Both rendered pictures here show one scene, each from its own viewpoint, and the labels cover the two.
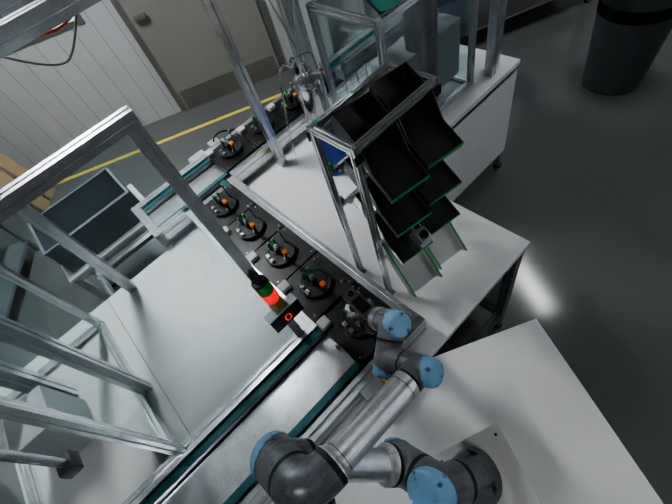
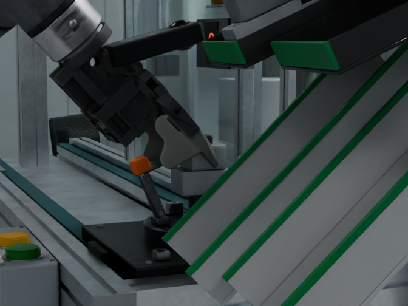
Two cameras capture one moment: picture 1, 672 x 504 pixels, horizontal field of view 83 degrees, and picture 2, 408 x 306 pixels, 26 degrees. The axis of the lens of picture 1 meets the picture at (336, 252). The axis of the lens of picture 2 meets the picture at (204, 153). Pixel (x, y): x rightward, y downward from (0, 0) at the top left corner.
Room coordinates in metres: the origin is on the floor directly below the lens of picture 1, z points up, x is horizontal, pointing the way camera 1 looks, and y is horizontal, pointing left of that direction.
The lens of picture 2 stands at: (0.72, -1.04, 1.21)
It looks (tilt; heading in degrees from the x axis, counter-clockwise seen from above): 7 degrees down; 94
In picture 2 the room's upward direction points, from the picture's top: straight up
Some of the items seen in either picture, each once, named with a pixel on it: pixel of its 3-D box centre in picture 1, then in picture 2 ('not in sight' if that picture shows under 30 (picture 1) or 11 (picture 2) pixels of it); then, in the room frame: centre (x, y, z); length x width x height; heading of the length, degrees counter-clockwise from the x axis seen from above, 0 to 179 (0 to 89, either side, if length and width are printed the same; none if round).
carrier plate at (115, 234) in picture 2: (359, 322); (200, 243); (0.65, 0.02, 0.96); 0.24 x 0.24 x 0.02; 25
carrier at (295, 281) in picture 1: (313, 279); not in sight; (0.88, 0.13, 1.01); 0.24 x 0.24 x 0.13; 25
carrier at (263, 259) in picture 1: (277, 249); not in sight; (1.10, 0.23, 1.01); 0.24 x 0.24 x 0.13; 25
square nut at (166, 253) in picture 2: not in sight; (161, 254); (0.61, -0.10, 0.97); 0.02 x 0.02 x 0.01; 25
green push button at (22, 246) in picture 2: not in sight; (23, 255); (0.44, -0.06, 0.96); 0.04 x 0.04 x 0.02
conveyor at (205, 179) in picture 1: (302, 108); not in sight; (2.17, -0.15, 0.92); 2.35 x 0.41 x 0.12; 115
